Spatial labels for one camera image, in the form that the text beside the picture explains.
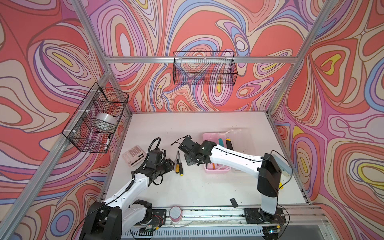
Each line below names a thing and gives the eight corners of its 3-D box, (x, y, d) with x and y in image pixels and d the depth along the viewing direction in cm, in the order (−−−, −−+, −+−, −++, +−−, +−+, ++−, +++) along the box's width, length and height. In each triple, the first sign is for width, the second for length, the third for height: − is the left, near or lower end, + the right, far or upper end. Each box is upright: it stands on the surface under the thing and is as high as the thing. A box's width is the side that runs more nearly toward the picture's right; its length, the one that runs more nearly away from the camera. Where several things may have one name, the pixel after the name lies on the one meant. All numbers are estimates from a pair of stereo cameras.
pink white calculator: (129, 167, 92) (128, 166, 90) (122, 156, 97) (120, 154, 95) (147, 155, 97) (146, 153, 95) (139, 145, 102) (138, 143, 100)
